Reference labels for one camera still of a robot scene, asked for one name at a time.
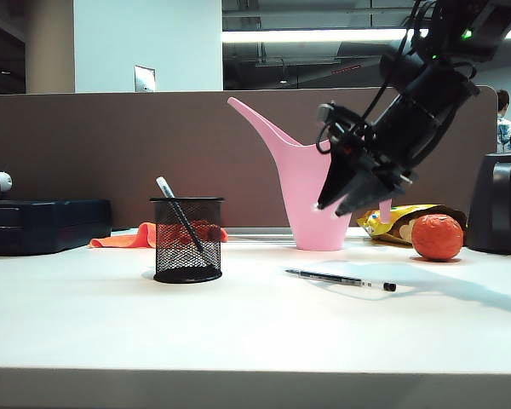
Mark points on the black mesh pen basket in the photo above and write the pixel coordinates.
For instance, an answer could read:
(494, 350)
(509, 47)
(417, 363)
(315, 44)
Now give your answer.
(187, 268)

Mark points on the black plastic tool case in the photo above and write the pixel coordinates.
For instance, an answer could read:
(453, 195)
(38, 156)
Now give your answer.
(42, 226)

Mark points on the brown desk partition panel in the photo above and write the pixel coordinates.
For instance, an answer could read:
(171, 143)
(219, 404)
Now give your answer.
(110, 149)

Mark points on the silver aluminium desk rail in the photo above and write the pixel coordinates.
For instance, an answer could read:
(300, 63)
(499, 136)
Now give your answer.
(260, 233)

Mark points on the person in light shirt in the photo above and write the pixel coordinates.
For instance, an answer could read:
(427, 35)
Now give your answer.
(506, 128)

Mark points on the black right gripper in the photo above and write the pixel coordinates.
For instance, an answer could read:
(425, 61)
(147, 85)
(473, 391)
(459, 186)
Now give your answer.
(366, 153)

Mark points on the orange ball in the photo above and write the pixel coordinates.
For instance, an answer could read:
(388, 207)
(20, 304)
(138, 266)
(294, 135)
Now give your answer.
(436, 236)

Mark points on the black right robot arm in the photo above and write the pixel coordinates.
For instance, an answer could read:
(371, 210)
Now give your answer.
(430, 111)

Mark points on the long ceiling light strip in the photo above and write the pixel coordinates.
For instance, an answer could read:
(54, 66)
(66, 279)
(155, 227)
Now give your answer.
(315, 36)

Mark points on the yellow snack bag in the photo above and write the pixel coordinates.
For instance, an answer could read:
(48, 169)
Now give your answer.
(387, 221)

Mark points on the pink plastic watering can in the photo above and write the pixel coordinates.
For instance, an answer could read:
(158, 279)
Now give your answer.
(298, 191)

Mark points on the clear black-ink gel pen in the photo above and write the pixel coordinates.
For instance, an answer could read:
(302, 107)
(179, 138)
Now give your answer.
(340, 280)
(170, 197)

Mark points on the silver wall plate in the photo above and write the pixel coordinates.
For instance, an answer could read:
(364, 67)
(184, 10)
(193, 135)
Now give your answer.
(145, 78)

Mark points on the dark grey plastic jug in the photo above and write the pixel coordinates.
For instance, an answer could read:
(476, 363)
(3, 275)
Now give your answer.
(500, 204)

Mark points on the orange microfibre cloth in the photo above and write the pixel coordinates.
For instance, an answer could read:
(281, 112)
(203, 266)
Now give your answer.
(123, 240)

